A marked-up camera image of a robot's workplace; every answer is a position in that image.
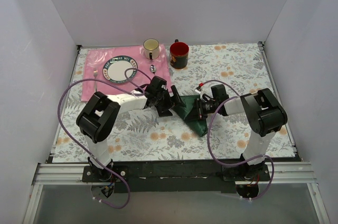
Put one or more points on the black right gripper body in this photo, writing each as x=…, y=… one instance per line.
x=198, y=109

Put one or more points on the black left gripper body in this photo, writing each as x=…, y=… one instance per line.
x=167, y=101

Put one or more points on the dark green cloth napkin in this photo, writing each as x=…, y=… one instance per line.
x=197, y=126

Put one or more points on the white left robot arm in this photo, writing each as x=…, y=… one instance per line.
x=97, y=118

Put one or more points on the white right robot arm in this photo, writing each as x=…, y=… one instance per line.
x=265, y=116

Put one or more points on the silver spoon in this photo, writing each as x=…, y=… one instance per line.
x=152, y=69

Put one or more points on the floral tablecloth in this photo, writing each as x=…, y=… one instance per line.
x=143, y=136

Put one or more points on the pink placemat cloth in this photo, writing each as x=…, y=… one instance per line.
x=97, y=59

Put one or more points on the cream enamel mug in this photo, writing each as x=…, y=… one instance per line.
x=151, y=49

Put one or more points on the dark mug red interior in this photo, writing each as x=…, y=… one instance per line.
x=179, y=53

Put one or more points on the white plate green rim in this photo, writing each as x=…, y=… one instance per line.
x=119, y=69

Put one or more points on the silver fork on placemat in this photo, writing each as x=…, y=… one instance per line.
x=95, y=74

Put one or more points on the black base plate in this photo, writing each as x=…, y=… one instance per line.
x=186, y=176

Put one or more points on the aluminium frame rail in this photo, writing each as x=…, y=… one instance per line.
x=80, y=174

